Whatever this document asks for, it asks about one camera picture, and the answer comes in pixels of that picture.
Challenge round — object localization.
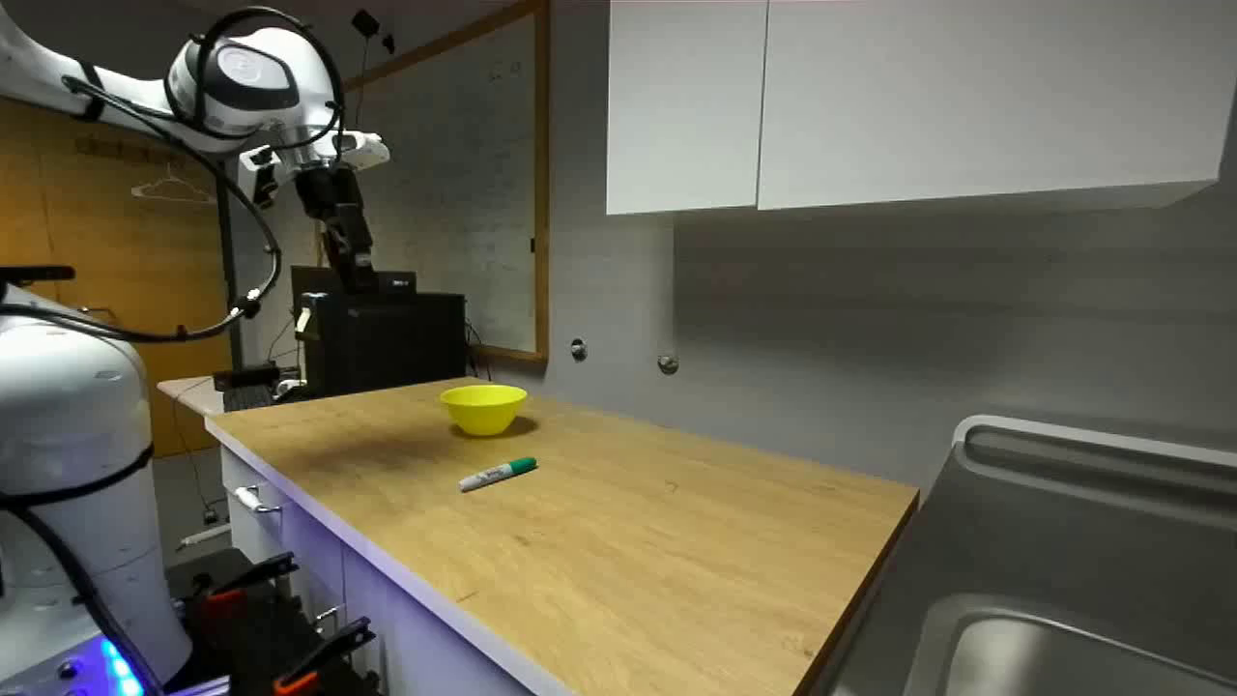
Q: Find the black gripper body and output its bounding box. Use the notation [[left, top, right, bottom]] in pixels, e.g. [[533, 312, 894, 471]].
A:
[[292, 162, 379, 262]]

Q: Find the green capped grey marker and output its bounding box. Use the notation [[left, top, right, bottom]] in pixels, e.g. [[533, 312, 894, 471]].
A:
[[455, 454, 540, 494]]

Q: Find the yellow plastic bowl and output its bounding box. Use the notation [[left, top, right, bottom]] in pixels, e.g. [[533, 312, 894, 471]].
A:
[[435, 378, 533, 443]]

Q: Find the black equipment box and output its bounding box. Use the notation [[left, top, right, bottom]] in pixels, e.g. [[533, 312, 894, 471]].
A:
[[287, 262, 471, 400]]

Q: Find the wooden framed whiteboard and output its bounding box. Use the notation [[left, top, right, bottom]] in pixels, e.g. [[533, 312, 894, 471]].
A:
[[342, 0, 555, 374]]

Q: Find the wooden door panel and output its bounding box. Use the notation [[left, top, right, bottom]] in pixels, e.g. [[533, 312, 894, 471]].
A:
[[0, 98, 239, 464]]

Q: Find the black orange clamp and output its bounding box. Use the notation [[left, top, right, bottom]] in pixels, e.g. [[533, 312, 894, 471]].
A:
[[266, 615, 379, 696], [189, 548, 309, 626]]

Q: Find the white counter base cabinet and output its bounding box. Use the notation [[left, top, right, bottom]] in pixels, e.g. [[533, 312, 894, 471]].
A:
[[214, 443, 538, 696]]

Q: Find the white cabinet door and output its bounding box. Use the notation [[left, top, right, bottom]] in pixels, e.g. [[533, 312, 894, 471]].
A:
[[752, 0, 1237, 214], [603, 0, 773, 221]]

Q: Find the stainless steel sink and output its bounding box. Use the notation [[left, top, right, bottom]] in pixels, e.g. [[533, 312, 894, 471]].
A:
[[808, 412, 1237, 696]]

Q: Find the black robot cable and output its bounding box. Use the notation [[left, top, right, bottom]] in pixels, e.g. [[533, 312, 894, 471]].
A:
[[0, 61, 287, 348]]

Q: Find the silver drawer handle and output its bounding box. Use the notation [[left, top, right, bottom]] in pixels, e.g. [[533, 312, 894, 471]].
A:
[[232, 485, 287, 517]]

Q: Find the white wall cabinet body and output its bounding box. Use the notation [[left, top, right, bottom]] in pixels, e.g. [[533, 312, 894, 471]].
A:
[[603, 176, 1220, 226]]

